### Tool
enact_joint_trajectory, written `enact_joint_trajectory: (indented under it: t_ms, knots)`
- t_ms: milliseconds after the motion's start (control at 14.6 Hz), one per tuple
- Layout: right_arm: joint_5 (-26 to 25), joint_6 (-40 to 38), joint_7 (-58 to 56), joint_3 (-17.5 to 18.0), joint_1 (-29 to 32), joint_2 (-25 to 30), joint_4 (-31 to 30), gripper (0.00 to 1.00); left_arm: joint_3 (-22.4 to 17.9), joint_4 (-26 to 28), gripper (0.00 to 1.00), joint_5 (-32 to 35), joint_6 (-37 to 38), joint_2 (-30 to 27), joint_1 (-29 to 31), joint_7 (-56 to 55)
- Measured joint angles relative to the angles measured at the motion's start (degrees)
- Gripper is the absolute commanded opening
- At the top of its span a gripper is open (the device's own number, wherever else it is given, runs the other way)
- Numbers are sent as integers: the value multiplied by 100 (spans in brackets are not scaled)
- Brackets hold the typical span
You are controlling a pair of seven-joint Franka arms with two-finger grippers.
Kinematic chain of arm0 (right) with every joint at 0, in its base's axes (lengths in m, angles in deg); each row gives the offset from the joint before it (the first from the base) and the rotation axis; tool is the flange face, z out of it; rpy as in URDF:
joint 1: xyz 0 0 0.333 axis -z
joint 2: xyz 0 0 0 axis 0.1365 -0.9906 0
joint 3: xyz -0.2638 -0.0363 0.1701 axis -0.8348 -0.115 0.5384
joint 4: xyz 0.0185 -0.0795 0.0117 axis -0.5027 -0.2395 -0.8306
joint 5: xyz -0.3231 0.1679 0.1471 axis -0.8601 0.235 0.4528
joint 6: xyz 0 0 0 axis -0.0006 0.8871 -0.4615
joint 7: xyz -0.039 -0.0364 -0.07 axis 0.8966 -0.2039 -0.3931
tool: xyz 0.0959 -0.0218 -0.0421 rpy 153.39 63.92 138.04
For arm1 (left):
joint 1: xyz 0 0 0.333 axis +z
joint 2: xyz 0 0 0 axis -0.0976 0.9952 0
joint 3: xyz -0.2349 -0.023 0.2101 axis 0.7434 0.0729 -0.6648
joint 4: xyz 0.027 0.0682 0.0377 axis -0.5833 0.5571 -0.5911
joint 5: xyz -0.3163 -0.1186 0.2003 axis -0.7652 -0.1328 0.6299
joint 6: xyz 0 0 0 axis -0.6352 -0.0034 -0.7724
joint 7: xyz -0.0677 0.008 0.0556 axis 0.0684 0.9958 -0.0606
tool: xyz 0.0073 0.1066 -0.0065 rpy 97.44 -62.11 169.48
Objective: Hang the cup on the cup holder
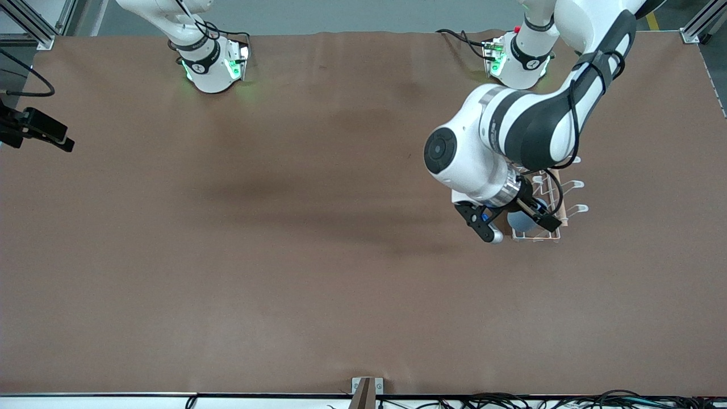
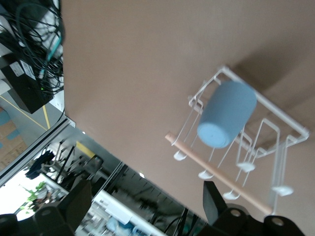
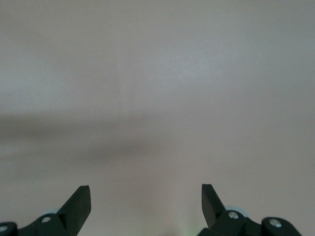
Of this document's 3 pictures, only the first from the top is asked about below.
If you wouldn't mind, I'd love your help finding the blue plastic cup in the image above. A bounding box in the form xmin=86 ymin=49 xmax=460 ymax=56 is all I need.
xmin=507 ymin=199 xmax=549 ymax=233

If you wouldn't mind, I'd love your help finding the brown table cover sheet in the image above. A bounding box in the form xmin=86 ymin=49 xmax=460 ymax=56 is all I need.
xmin=0 ymin=31 xmax=727 ymax=397

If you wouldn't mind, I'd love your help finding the white wire cup holder rack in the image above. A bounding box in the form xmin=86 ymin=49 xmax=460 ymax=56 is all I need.
xmin=511 ymin=155 xmax=590 ymax=243

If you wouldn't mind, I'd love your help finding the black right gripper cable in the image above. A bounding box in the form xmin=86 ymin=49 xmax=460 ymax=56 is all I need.
xmin=0 ymin=48 xmax=56 ymax=97

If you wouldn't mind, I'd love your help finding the aluminium frame profile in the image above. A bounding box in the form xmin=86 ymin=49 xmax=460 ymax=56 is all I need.
xmin=680 ymin=0 xmax=727 ymax=45
xmin=0 ymin=0 xmax=77 ymax=51

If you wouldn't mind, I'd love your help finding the black left arm base cable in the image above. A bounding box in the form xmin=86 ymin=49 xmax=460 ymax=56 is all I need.
xmin=436 ymin=28 xmax=495 ymax=60

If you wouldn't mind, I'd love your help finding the black arm base cable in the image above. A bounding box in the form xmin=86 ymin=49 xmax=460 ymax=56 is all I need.
xmin=168 ymin=0 xmax=252 ymax=57
xmin=436 ymin=28 xmax=495 ymax=60

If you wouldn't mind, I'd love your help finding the metal bracket with brown post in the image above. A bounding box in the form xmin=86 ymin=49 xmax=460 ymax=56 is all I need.
xmin=349 ymin=377 xmax=385 ymax=409

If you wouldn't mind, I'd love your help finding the black right arm base cable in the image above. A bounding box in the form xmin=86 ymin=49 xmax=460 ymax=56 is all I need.
xmin=168 ymin=0 xmax=252 ymax=57

